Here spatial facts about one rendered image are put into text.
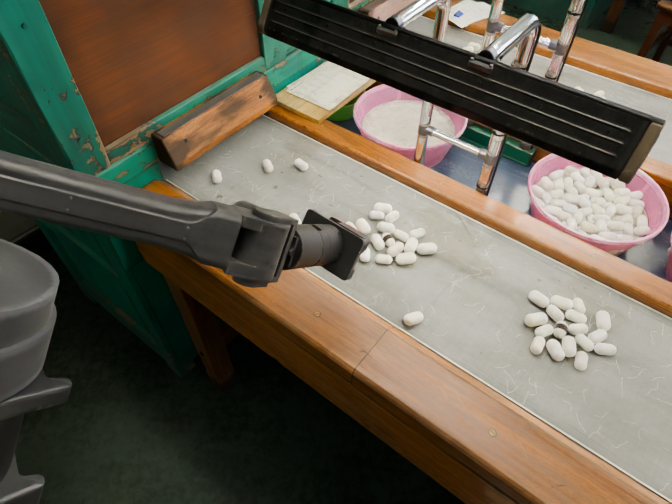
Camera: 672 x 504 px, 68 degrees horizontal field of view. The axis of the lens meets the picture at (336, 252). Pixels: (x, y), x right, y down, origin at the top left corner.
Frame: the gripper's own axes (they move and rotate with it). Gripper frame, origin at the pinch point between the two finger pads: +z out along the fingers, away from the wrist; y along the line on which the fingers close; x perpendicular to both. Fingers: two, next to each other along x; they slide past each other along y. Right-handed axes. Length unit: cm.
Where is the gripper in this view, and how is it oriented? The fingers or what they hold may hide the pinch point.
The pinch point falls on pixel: (356, 242)
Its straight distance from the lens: 77.8
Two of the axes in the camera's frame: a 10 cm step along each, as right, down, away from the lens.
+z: 5.0, -0.5, 8.7
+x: -4.0, 8.8, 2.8
